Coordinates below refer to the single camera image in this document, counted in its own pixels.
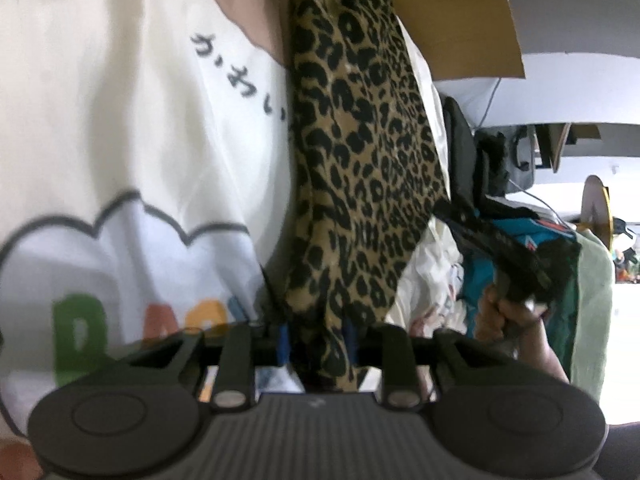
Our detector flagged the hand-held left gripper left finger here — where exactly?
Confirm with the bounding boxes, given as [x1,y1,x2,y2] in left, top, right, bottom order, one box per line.
[112,321,292,409]

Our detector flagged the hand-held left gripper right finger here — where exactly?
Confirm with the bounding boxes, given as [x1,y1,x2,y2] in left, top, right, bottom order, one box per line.
[343,322,502,409]

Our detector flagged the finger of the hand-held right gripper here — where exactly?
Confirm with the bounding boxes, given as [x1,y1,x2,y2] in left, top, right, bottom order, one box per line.
[433,199,501,253]

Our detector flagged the leopard print skirt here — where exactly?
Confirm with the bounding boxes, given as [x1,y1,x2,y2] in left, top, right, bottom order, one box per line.
[272,0,451,395]

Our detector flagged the person's right hand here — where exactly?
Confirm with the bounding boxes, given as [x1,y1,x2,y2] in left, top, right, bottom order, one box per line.
[474,280,547,357]

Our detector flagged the black clothing on chair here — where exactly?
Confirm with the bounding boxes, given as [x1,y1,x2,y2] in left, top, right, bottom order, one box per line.
[474,129,512,213]

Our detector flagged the cream printed cloth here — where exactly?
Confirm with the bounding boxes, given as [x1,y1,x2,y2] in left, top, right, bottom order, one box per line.
[387,210,483,348]

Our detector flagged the black chair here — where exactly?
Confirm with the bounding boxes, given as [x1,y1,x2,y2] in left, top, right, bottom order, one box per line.
[441,95,482,213]

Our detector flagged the light green cloth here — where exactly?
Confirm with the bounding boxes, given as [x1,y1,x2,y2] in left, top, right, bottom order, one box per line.
[567,227,615,403]

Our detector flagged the round yellow wooden disc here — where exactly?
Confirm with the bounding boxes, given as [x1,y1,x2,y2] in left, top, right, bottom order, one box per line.
[581,174,615,253]

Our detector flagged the teal printed garment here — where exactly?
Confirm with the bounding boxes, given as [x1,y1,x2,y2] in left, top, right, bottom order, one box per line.
[457,212,583,378]

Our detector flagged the grey bag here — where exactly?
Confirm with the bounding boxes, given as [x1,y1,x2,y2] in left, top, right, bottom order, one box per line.
[504,124,539,188]

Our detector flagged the cardboard pieces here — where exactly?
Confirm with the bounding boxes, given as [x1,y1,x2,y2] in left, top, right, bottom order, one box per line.
[534,121,602,173]

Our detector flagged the brown cardboard box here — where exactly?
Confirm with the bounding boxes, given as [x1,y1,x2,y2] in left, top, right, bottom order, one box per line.
[382,0,527,82]

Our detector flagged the white printed bed sheet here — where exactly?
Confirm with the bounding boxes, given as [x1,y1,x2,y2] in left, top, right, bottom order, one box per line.
[0,0,306,466]

